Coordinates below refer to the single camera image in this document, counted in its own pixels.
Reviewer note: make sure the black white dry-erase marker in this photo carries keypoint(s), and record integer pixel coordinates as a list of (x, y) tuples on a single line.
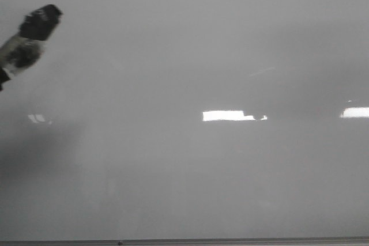
[(22, 50)]

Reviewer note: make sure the white glossy whiteboard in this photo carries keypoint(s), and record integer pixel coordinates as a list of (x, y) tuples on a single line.
[(188, 119)]

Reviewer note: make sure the grey aluminium whiteboard frame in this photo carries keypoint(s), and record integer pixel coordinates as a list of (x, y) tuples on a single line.
[(363, 240)]

